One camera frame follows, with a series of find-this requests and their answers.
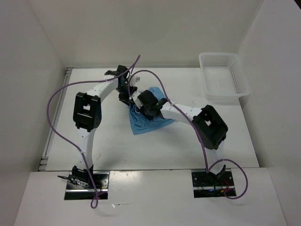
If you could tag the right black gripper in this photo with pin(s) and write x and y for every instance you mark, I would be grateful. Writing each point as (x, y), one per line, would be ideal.
(141, 109)

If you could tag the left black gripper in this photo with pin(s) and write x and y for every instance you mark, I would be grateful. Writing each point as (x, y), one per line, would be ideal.
(125, 99)

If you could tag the light blue shorts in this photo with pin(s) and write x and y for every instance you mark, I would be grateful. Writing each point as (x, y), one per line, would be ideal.
(140, 120)

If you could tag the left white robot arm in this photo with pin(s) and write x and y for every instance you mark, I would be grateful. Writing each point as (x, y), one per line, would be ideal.
(87, 116)

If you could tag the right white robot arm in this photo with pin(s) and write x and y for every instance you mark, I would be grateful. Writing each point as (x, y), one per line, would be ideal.
(210, 128)

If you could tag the white perforated plastic basket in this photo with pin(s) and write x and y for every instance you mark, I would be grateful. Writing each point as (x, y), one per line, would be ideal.
(223, 76)

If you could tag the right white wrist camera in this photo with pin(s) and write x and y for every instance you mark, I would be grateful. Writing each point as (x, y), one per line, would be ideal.
(135, 99)

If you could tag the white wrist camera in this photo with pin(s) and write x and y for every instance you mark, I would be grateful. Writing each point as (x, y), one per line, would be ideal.
(135, 99)
(133, 80)

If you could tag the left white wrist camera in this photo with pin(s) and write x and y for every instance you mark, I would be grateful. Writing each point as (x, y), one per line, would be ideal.
(133, 80)

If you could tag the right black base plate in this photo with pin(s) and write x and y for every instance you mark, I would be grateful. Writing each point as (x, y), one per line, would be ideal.
(206, 186)

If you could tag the aluminium table edge rail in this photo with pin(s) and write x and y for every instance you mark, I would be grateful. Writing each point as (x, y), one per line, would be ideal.
(51, 134)

